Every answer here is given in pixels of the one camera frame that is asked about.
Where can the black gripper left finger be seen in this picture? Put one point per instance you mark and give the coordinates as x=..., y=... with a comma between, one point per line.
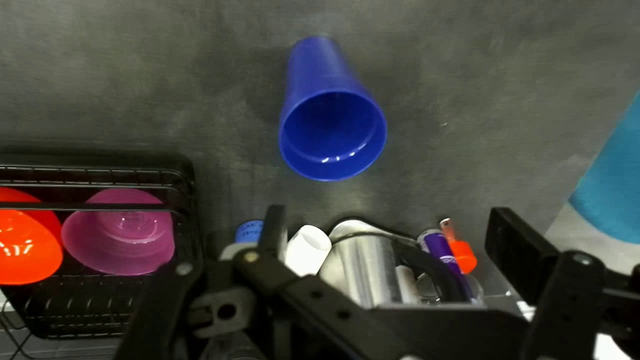
x=301, y=293

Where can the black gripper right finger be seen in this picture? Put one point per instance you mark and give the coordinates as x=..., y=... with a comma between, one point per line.
x=572, y=301

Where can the blue plastic cup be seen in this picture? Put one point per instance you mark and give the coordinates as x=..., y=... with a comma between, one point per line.
x=321, y=86

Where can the white plastic cap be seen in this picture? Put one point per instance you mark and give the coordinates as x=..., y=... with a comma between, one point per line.
x=309, y=250

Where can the small blue capped bottle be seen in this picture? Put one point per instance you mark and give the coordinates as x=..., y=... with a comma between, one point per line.
x=249, y=231

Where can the orange capped marker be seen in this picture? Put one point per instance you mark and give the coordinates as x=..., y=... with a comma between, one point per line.
x=461, y=253

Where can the purple marker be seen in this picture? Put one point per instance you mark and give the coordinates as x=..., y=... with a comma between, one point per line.
x=435, y=247

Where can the purple plastic bowl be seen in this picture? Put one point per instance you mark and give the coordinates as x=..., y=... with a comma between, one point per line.
x=121, y=241

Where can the black dish drying rack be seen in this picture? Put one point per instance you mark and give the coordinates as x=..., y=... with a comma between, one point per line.
x=100, y=173

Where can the orange plastic bowl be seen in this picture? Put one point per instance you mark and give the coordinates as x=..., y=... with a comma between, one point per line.
x=26, y=247

